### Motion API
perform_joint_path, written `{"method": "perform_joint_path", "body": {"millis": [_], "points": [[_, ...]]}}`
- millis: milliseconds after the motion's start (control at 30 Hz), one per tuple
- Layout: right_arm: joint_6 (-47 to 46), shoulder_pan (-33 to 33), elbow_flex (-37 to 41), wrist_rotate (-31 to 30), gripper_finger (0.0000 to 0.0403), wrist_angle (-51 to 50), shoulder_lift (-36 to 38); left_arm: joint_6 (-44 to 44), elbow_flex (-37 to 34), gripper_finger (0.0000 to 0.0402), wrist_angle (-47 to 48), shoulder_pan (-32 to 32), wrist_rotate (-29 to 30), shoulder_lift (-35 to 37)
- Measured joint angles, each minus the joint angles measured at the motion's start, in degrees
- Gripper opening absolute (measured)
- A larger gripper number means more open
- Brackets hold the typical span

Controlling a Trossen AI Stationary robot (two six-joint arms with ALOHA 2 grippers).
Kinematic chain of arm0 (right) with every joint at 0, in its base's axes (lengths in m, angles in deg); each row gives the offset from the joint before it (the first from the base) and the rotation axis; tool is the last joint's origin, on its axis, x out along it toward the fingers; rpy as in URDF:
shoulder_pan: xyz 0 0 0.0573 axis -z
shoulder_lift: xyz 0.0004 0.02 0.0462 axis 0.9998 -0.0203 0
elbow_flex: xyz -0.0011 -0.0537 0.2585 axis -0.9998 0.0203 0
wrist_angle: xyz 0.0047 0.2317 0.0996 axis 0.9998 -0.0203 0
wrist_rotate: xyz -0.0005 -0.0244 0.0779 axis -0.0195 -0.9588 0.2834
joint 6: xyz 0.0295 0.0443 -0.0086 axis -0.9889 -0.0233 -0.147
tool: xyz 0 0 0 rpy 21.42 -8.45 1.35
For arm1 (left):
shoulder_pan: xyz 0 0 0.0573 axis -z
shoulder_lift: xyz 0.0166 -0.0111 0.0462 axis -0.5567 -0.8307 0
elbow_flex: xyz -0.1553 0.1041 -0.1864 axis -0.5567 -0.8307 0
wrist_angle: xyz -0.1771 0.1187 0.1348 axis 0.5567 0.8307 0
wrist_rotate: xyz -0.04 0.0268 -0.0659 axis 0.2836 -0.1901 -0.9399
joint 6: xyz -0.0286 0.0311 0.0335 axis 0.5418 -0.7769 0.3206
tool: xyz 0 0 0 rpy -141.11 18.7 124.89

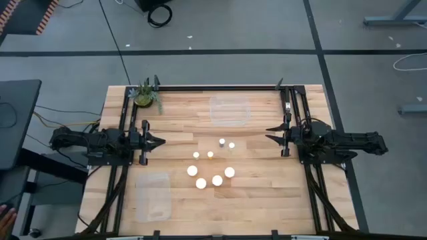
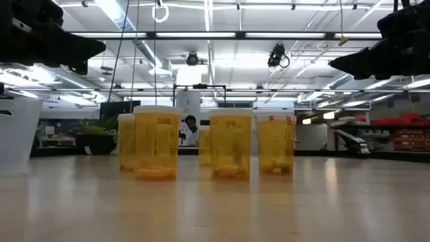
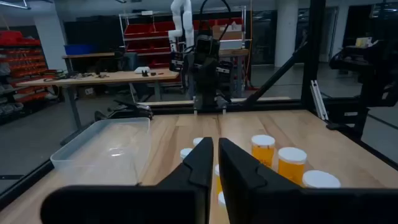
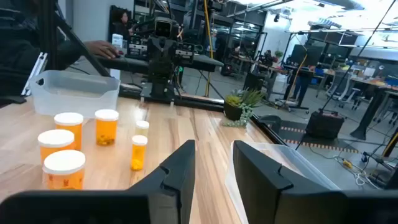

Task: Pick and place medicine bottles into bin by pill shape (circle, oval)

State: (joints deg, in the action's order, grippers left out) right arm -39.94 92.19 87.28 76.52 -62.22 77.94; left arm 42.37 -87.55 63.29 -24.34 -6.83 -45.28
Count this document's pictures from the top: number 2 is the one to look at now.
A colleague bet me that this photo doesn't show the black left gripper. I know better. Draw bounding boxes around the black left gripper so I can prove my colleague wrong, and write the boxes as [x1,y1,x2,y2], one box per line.
[0,0,107,76]

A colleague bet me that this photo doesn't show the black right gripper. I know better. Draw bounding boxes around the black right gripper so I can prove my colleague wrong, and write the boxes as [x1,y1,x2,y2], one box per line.
[329,1,430,81]

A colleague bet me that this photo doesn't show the small amber pill bottle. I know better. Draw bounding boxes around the small amber pill bottle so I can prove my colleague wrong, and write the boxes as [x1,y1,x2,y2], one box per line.
[198,126,212,168]
[118,113,136,173]

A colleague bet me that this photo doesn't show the amber bottle red marked cap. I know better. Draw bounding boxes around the amber bottle red marked cap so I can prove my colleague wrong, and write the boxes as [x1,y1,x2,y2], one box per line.
[255,113,297,175]

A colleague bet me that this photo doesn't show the large amber bottle orange pills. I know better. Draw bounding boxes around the large amber bottle orange pills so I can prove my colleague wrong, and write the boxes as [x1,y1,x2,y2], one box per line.
[132,105,183,182]

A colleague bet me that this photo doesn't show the amber bottle with capsules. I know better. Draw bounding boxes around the amber bottle with capsules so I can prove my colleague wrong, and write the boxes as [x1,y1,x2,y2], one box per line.
[208,108,254,181]

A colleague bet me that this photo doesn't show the white plastic bin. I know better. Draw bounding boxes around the white plastic bin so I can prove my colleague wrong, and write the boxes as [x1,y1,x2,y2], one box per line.
[0,96,44,173]

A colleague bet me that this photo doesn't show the black monitor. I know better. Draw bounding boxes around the black monitor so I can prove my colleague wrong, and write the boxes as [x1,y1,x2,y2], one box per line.
[99,99,142,119]

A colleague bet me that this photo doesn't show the black grey angled device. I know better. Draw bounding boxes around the black grey angled device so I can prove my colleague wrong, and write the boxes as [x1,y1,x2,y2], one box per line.
[333,128,372,159]

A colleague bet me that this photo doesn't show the shelf with red bins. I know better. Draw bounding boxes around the shelf with red bins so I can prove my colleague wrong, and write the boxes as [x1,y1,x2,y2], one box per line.
[331,112,430,153]

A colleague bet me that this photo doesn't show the green plant in black pot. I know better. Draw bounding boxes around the green plant in black pot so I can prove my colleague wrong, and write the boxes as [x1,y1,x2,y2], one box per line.
[75,116,119,157]

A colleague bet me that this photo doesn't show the white pillar with print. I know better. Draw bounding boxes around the white pillar with print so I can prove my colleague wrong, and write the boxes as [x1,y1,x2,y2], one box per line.
[175,91,202,146]

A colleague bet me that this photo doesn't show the person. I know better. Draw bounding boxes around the person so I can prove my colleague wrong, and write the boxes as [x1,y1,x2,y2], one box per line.
[183,114,200,146]

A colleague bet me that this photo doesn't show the hanging cable with tan plug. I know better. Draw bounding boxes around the hanging cable with tan plug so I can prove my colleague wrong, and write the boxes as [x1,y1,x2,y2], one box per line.
[337,0,350,47]

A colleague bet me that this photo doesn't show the black hanging cable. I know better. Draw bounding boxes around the black hanging cable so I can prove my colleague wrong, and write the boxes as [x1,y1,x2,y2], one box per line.
[107,0,131,103]

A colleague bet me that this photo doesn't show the grey hanging rope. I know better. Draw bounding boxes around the grey hanging rope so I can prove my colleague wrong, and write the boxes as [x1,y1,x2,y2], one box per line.
[130,0,140,102]

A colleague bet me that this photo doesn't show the silver ceiling duct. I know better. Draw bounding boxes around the silver ceiling duct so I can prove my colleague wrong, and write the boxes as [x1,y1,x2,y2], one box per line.
[95,0,165,70]

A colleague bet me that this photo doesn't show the black rig frame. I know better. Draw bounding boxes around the black rig frame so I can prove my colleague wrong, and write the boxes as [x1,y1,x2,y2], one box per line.
[69,31,384,41]

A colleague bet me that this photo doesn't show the thin hanging cable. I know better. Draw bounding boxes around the thin hanging cable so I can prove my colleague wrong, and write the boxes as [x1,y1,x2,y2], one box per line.
[153,0,159,107]

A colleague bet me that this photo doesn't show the black overhead camera with cable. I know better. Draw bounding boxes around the black overhead camera with cable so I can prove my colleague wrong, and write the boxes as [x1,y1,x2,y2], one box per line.
[267,42,291,69]

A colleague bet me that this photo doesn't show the white hanging ring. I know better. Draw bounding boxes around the white hanging ring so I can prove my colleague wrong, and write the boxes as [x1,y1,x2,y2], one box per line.
[150,2,170,24]

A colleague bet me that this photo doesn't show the round black ceiling camera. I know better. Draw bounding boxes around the round black ceiling camera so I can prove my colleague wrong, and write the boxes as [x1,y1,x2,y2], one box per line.
[185,51,200,67]

